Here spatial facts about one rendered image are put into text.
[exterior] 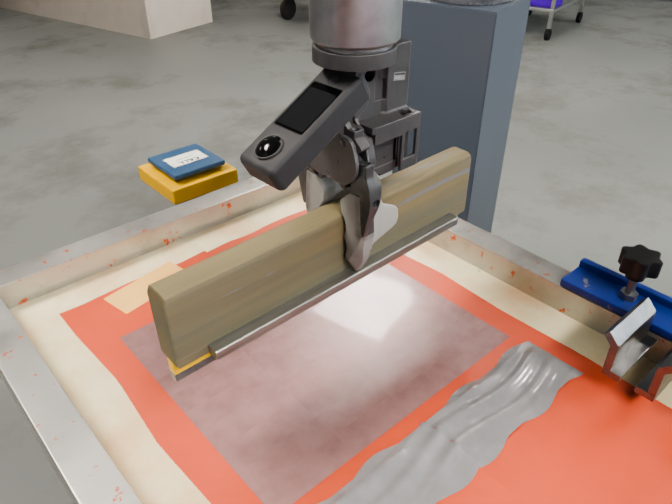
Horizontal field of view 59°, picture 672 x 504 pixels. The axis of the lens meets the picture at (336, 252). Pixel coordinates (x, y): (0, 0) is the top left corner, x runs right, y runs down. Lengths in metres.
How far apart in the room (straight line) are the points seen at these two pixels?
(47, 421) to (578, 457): 0.49
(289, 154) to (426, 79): 0.73
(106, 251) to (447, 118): 0.67
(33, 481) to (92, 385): 1.24
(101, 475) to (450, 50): 0.89
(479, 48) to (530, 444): 0.72
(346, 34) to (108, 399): 0.43
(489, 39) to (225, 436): 0.80
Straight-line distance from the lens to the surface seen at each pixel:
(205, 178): 1.06
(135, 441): 0.63
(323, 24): 0.49
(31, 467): 1.96
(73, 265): 0.84
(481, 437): 0.61
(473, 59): 1.14
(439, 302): 0.76
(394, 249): 0.62
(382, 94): 0.54
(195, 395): 0.65
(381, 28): 0.49
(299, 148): 0.48
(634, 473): 0.64
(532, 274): 0.78
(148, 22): 5.98
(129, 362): 0.71
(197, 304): 0.49
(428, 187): 0.64
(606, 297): 0.75
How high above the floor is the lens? 1.42
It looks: 34 degrees down
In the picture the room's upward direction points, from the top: straight up
